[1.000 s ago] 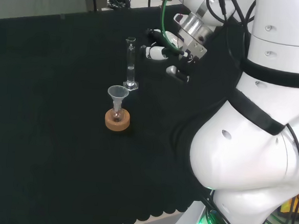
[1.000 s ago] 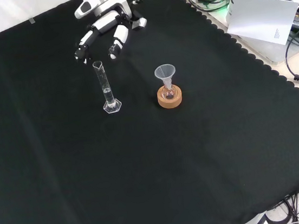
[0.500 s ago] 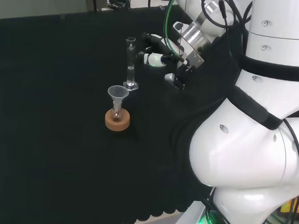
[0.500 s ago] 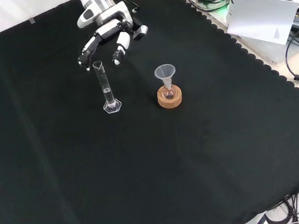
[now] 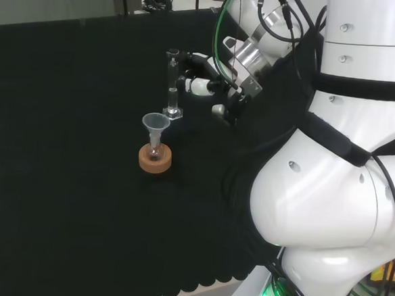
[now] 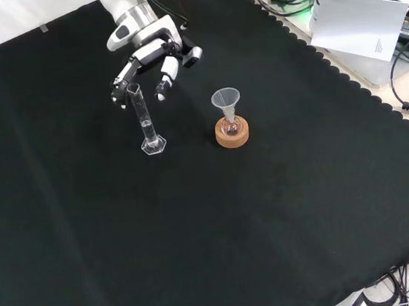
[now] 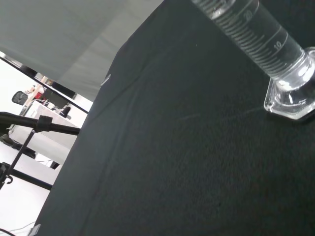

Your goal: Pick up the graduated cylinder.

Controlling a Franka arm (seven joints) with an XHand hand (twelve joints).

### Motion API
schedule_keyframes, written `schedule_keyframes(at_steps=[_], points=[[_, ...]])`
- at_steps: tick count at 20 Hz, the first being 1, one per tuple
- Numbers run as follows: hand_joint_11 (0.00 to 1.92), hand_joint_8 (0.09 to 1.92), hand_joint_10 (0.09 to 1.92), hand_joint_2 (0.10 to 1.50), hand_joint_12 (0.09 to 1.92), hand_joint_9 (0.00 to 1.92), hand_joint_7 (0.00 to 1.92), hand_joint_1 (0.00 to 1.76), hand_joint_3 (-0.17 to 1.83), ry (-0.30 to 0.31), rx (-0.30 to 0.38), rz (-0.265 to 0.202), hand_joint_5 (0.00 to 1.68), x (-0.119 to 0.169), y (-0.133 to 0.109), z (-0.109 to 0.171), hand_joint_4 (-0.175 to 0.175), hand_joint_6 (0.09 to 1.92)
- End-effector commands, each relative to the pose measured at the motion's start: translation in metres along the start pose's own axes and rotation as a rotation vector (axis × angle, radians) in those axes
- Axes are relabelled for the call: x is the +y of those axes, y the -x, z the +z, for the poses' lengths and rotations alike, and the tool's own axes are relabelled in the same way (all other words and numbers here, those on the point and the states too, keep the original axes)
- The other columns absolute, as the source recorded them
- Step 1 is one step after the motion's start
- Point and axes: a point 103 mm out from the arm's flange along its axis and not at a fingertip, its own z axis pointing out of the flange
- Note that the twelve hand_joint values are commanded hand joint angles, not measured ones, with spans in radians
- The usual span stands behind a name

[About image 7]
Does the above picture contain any black bench cloth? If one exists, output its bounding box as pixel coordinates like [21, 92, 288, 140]
[35, 0, 315, 236]

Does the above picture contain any clear cloth clip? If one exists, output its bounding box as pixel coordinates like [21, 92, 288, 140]
[28, 224, 42, 236]
[99, 73, 112, 87]

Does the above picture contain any black tripod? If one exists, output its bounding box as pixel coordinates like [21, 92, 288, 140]
[0, 112, 81, 191]

